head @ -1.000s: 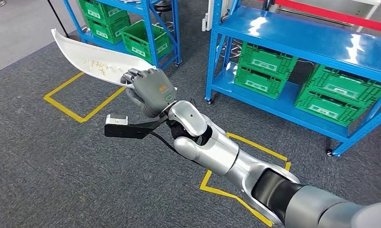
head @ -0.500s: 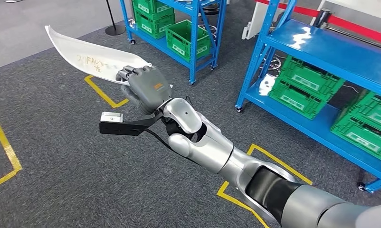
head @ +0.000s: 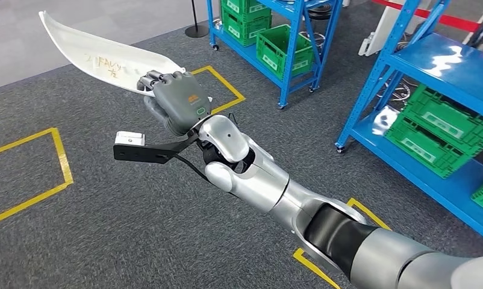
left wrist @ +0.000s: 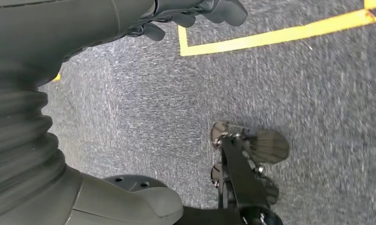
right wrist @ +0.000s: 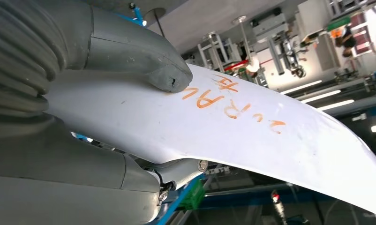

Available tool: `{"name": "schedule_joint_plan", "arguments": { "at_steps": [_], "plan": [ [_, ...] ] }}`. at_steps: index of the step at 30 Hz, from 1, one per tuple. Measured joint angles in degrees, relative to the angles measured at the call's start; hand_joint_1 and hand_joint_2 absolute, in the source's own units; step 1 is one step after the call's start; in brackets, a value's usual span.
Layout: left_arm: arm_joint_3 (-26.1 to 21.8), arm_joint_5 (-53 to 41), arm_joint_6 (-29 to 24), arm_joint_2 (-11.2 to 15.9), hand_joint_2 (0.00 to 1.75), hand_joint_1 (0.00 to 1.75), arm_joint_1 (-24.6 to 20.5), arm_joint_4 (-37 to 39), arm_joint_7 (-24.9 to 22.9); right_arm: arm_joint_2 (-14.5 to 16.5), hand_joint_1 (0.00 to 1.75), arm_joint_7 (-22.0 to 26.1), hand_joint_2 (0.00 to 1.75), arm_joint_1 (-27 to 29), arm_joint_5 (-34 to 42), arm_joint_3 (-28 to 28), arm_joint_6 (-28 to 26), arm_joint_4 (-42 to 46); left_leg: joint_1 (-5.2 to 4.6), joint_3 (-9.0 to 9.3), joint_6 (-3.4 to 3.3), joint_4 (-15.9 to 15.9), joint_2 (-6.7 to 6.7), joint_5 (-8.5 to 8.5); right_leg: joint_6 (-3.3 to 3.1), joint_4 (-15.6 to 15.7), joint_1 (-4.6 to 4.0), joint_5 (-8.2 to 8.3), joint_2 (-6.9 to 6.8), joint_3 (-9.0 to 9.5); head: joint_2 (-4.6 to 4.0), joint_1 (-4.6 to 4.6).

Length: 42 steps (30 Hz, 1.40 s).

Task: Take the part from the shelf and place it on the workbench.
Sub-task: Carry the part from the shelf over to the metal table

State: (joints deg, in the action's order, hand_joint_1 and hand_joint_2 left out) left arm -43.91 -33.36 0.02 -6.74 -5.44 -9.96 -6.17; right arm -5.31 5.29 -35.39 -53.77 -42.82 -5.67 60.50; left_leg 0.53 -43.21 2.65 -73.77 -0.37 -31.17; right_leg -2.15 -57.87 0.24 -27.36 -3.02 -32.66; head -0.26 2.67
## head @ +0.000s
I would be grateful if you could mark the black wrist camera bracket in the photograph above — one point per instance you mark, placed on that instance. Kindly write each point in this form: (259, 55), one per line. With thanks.
(145, 153)

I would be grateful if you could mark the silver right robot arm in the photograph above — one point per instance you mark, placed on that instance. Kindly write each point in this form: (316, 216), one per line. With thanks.
(265, 183)

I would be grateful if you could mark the red barrier tape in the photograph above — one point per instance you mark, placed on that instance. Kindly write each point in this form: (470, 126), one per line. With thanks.
(425, 15)

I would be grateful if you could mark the blue steel shelf rack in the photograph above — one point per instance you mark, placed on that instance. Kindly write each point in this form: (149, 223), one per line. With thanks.
(241, 54)
(445, 68)

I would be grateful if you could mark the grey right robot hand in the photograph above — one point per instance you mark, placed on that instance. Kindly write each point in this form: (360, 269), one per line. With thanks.
(181, 103)

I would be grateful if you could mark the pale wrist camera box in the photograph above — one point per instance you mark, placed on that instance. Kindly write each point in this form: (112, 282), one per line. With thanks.
(129, 138)

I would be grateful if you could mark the black stanchion with base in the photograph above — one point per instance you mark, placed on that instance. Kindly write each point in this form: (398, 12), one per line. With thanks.
(195, 28)

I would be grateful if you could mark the dark wheel rim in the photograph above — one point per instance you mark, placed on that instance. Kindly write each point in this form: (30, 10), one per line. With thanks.
(321, 11)

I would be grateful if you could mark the white leaning panel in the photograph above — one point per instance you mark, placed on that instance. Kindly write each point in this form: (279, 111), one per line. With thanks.
(385, 28)

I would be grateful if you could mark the white curved part orange writing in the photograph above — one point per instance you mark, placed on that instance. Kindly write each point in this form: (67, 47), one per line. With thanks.
(98, 56)

